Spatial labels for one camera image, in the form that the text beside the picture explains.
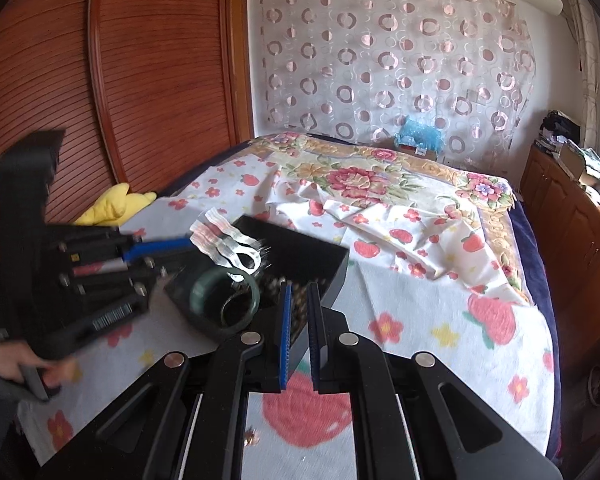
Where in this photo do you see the beige box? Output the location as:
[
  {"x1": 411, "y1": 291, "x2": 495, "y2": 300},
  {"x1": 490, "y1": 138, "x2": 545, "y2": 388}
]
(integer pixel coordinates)
[{"x1": 557, "y1": 144, "x2": 593, "y2": 183}]

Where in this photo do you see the brown wooden bead bracelet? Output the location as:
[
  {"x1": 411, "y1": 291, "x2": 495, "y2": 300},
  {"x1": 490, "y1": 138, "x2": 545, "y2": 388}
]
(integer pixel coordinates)
[{"x1": 291, "y1": 285, "x2": 312, "y2": 342}]

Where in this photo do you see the green jade bangle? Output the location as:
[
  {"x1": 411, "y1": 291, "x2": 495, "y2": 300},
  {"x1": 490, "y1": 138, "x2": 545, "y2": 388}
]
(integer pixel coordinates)
[{"x1": 188, "y1": 267, "x2": 262, "y2": 332}]

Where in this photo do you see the wooden slatted wardrobe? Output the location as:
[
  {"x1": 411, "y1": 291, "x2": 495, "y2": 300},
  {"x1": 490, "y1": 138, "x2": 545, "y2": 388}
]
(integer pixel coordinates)
[{"x1": 0, "y1": 0, "x2": 256, "y2": 281}]

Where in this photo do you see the dark blue bed sheet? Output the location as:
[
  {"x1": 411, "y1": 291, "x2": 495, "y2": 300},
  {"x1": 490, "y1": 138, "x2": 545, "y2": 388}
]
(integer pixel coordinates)
[{"x1": 505, "y1": 200, "x2": 563, "y2": 461}]

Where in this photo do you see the floral blanket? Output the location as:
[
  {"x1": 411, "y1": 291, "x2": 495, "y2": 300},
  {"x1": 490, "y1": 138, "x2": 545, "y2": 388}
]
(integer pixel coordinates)
[{"x1": 240, "y1": 131, "x2": 523, "y2": 306}]

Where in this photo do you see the black bag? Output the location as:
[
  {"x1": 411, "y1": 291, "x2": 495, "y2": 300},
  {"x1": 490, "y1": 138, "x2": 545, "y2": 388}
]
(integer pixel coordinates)
[{"x1": 540, "y1": 110, "x2": 583, "y2": 153}]

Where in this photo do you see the yellow cloth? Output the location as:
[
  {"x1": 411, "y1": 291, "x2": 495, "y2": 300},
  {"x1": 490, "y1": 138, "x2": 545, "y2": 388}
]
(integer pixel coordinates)
[{"x1": 74, "y1": 182, "x2": 158, "y2": 227}]

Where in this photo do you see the black box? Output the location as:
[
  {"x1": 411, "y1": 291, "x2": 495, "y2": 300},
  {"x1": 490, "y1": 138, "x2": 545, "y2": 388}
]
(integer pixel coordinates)
[{"x1": 164, "y1": 214, "x2": 351, "y2": 357}]

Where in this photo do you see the folded teal cloth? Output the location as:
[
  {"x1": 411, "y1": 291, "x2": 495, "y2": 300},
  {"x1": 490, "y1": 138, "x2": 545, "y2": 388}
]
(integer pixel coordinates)
[{"x1": 577, "y1": 144, "x2": 600, "y2": 177}]

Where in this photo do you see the strawberry print cloth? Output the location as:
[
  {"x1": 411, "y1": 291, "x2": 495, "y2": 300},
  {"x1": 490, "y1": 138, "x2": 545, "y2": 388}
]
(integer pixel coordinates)
[{"x1": 17, "y1": 152, "x2": 556, "y2": 466}]

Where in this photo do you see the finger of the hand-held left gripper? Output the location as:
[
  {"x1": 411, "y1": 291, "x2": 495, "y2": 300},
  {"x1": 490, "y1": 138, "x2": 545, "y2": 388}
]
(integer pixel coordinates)
[
  {"x1": 120, "y1": 236, "x2": 197, "y2": 266},
  {"x1": 130, "y1": 256, "x2": 193, "y2": 295}
]

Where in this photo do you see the blue gift bag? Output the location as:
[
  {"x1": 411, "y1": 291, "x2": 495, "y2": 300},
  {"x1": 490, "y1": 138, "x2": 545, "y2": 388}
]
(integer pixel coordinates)
[{"x1": 397, "y1": 115, "x2": 446, "y2": 153}]

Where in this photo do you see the patterned window curtain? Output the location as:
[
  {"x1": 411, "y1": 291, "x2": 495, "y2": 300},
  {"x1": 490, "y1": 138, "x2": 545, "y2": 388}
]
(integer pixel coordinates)
[{"x1": 560, "y1": 0, "x2": 600, "y2": 147}]

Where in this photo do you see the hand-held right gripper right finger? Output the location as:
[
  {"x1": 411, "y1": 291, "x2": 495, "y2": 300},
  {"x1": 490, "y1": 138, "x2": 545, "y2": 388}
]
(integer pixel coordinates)
[{"x1": 309, "y1": 284, "x2": 563, "y2": 480}]

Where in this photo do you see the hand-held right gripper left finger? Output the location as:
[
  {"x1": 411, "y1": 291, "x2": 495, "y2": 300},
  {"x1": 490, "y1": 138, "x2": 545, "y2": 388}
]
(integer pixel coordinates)
[{"x1": 40, "y1": 282, "x2": 294, "y2": 480}]

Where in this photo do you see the person's left hand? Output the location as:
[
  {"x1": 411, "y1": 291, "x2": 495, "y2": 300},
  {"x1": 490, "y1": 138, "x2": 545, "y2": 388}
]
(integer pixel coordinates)
[{"x1": 0, "y1": 341, "x2": 78, "y2": 391}]

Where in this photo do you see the small brown box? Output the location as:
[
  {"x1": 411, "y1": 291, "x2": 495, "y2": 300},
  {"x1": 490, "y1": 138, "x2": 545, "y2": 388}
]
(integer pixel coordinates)
[{"x1": 392, "y1": 139, "x2": 440, "y2": 161}]

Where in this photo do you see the circle pattern wall curtain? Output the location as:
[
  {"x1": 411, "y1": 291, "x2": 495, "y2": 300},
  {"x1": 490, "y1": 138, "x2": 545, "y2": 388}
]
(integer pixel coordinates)
[{"x1": 247, "y1": 0, "x2": 537, "y2": 148}]

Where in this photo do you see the silver ornament with patterned ribbon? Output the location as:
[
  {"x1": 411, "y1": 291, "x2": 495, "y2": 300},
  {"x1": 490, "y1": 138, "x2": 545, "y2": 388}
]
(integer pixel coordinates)
[{"x1": 187, "y1": 207, "x2": 265, "y2": 283}]

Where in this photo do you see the wooden side cabinet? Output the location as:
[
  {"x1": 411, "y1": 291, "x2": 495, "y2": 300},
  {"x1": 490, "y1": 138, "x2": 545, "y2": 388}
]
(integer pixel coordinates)
[{"x1": 519, "y1": 144, "x2": 600, "y2": 321}]

